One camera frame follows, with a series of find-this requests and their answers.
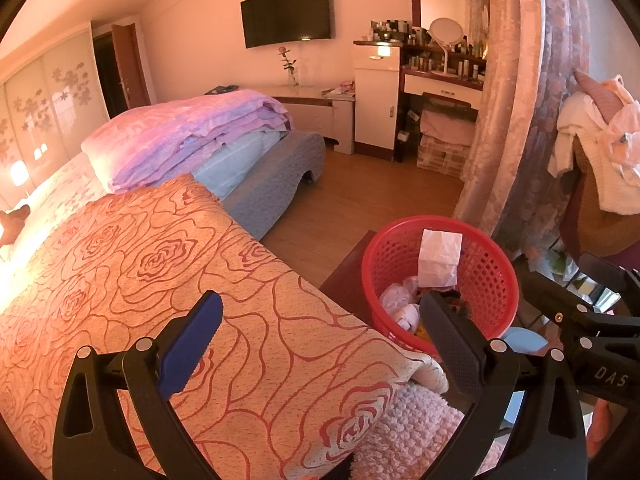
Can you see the grey bed cover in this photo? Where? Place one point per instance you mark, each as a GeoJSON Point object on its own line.
{"type": "Point", "coordinates": [280, 180]}

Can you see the row of cosmetic bottles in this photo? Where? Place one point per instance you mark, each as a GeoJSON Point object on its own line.
{"type": "Point", "coordinates": [390, 30]}

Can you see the floral curtain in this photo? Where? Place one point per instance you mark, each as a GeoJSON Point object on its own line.
{"type": "Point", "coordinates": [515, 110]}

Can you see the wall television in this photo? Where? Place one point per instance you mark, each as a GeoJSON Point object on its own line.
{"type": "Point", "coordinates": [285, 15]}

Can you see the rose in glass vase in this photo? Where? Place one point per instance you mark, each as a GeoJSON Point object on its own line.
{"type": "Point", "coordinates": [289, 65]}

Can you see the dark red framed mirror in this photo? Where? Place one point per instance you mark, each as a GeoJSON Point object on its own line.
{"type": "Point", "coordinates": [414, 0]}

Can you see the small glowing lamp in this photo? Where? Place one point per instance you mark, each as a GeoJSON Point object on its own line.
{"type": "Point", "coordinates": [18, 172]}

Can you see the pink folded quilt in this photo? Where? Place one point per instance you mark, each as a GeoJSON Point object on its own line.
{"type": "Point", "coordinates": [175, 130]}

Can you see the white paper sheet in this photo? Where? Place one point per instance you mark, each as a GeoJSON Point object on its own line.
{"type": "Point", "coordinates": [440, 257]}

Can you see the pink floral bed sheet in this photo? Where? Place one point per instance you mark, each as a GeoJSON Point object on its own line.
{"type": "Point", "coordinates": [55, 190]}

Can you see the round makeup mirror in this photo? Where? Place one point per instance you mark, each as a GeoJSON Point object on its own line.
{"type": "Point", "coordinates": [446, 32]}

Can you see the light blue plastic stool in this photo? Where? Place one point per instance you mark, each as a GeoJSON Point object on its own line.
{"type": "Point", "coordinates": [522, 340]}

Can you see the white tissue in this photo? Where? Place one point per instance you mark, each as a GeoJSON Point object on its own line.
{"type": "Point", "coordinates": [397, 292]}

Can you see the floral sliding wardrobe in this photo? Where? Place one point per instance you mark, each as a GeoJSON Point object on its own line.
{"type": "Point", "coordinates": [50, 95]}

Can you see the red plastic basket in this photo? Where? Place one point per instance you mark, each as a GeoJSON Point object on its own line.
{"type": "Point", "coordinates": [480, 270]}

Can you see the stool with pink cover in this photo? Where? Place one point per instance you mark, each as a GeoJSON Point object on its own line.
{"type": "Point", "coordinates": [445, 130]}

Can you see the dark wooden stool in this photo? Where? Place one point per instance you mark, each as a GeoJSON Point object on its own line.
{"type": "Point", "coordinates": [345, 280]}

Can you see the pink fluffy blanket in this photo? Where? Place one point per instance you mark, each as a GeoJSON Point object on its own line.
{"type": "Point", "coordinates": [415, 435]}

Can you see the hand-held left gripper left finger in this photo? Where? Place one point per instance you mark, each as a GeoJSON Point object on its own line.
{"type": "Point", "coordinates": [192, 340]}

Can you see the wooden chair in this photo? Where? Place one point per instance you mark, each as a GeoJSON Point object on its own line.
{"type": "Point", "coordinates": [595, 225]}

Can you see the light blue folded quilt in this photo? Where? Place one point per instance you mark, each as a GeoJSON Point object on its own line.
{"type": "Point", "coordinates": [235, 160]}

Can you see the white cabinet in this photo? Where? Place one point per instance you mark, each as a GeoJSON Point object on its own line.
{"type": "Point", "coordinates": [375, 100]}

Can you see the clear plastic wrapper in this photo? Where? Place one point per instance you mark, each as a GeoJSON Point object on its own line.
{"type": "Point", "coordinates": [407, 317]}

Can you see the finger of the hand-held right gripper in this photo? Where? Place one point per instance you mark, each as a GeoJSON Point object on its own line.
{"type": "Point", "coordinates": [550, 292]}
{"type": "Point", "coordinates": [607, 272]}

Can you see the person's right hand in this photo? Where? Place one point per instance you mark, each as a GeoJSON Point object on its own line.
{"type": "Point", "coordinates": [602, 430]}

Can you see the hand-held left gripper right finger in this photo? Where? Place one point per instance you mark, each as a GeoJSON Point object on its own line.
{"type": "Point", "coordinates": [450, 340]}

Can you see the rose-patterned bedspread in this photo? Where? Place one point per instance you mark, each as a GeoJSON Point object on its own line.
{"type": "Point", "coordinates": [225, 285]}

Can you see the wooden door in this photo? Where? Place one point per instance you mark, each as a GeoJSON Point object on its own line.
{"type": "Point", "coordinates": [130, 65]}

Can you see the papers pile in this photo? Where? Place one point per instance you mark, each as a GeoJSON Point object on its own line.
{"type": "Point", "coordinates": [340, 90]}

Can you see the white dressing table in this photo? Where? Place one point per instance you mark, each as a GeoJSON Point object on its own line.
{"type": "Point", "coordinates": [440, 90]}

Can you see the white and pink clothes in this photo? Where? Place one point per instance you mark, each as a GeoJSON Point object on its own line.
{"type": "Point", "coordinates": [605, 160]}

